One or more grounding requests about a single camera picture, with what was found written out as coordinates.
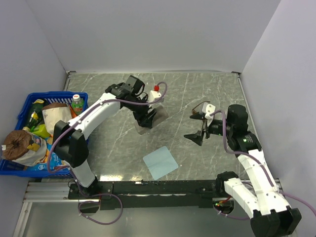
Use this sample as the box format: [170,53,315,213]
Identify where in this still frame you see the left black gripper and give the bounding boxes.
[125,95,158,129]

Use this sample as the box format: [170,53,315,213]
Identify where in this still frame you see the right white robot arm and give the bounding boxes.
[184,101,302,237]

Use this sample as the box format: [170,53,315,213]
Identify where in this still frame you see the green drink bottle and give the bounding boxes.
[71,94,84,116]

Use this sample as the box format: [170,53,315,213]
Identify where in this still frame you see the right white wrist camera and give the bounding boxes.
[201,102,216,122]

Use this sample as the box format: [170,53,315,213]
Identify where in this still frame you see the grey felt glasses case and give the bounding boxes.
[134,106,168,135]

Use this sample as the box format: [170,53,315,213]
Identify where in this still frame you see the blue chips bag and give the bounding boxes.
[28,143,66,171]

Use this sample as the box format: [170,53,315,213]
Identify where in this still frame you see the light blue cleaning cloth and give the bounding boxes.
[143,146,179,180]

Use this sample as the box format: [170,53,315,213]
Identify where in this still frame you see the blue plastic basket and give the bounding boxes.
[0,91,75,178]

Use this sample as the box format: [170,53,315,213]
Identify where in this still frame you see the brown sunglasses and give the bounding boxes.
[192,101,210,115]

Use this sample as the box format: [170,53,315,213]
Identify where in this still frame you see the brown paper bag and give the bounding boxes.
[42,102,72,135]

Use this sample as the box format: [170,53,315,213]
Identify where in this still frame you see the aluminium frame rail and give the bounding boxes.
[23,182,74,203]

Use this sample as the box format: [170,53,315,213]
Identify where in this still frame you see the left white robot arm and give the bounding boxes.
[51,76,162,198]

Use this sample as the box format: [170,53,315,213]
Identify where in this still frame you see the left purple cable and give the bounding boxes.
[46,81,168,173]

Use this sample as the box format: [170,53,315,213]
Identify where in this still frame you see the brown round bread bag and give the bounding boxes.
[2,130,47,166]

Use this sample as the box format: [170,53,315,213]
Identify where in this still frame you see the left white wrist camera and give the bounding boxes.
[147,85,161,103]

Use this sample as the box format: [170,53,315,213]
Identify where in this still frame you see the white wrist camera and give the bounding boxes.
[201,102,216,122]
[147,85,161,103]

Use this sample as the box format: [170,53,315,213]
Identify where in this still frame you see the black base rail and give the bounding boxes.
[68,180,229,210]

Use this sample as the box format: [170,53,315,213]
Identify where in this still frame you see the green glass bottle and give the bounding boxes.
[22,99,49,132]

